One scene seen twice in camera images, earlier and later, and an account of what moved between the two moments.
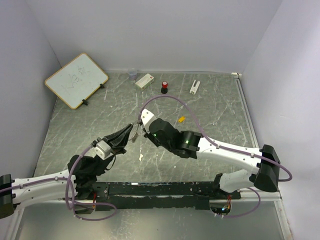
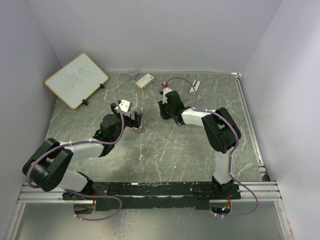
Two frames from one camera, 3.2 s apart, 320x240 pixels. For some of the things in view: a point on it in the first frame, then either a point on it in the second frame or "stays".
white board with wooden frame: [77, 81] stays
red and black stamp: [164, 89] stays
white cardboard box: [145, 82] stays
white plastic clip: [194, 89] stays
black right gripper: [149, 135] -> [162, 106]
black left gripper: [118, 140] -> [135, 122]
